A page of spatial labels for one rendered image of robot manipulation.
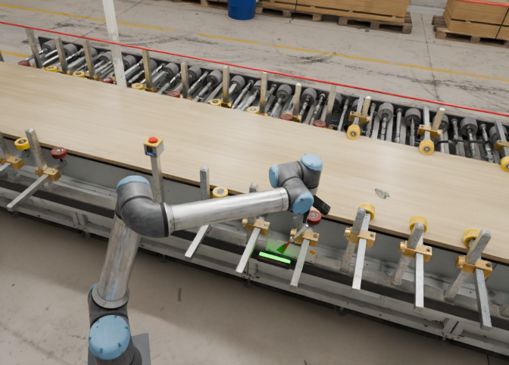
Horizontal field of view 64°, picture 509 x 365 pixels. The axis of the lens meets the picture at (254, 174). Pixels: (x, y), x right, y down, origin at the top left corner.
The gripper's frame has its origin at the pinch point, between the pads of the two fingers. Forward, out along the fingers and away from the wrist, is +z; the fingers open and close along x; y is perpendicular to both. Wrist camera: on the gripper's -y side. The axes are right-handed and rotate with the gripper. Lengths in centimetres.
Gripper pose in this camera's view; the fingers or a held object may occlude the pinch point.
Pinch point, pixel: (304, 224)
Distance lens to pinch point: 188.3
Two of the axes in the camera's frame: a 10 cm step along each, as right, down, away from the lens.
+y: -9.5, -2.3, 2.0
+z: -0.6, 7.7, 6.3
